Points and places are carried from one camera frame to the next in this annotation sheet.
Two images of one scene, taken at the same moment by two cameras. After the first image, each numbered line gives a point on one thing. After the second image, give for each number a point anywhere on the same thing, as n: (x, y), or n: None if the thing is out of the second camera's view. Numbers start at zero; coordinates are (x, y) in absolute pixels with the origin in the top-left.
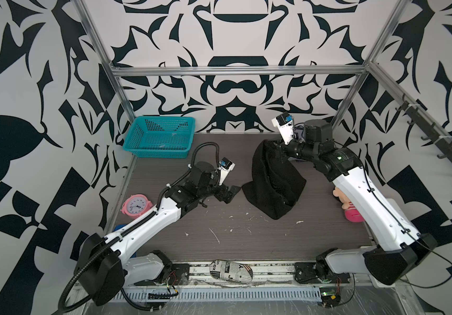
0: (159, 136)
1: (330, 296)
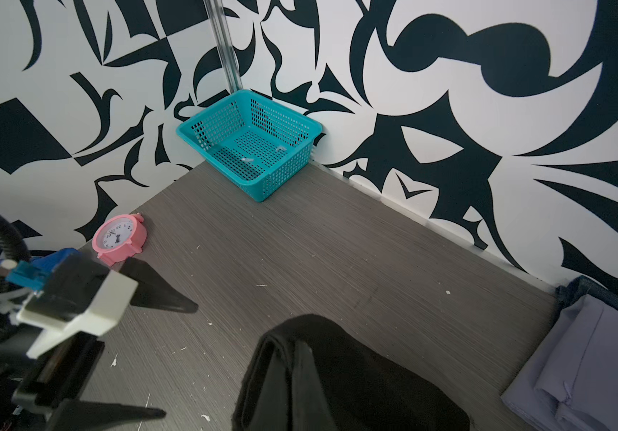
0: (263, 144)
1: None
